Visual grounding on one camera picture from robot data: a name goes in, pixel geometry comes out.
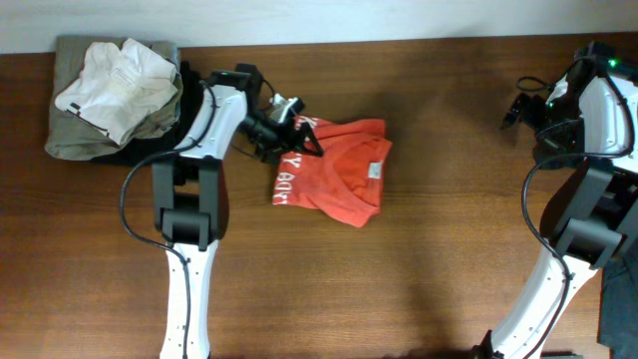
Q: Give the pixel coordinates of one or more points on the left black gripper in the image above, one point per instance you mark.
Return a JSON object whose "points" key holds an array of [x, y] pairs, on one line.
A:
{"points": [[286, 142]]}

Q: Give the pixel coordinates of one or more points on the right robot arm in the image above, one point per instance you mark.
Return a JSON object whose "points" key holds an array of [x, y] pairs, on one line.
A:
{"points": [[605, 87]]}

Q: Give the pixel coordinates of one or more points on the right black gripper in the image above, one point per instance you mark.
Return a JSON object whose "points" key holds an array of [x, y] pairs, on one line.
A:
{"points": [[534, 105]]}

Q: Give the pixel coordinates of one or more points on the olive grey folded garment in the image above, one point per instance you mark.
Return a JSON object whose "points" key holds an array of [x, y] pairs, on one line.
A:
{"points": [[70, 138]]}

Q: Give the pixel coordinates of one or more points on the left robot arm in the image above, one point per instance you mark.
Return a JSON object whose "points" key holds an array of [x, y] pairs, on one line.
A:
{"points": [[191, 208]]}

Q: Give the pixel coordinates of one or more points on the white folded shirt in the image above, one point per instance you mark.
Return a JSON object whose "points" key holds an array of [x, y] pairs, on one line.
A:
{"points": [[118, 87]]}

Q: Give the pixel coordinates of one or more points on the red orange t-shirt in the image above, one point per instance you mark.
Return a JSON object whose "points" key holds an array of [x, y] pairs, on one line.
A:
{"points": [[346, 183]]}

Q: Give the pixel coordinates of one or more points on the dark teal garment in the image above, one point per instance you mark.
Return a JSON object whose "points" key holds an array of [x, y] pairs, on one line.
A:
{"points": [[618, 309]]}

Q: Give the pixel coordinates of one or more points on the black folded garment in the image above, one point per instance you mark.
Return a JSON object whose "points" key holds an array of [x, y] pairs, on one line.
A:
{"points": [[189, 103]]}

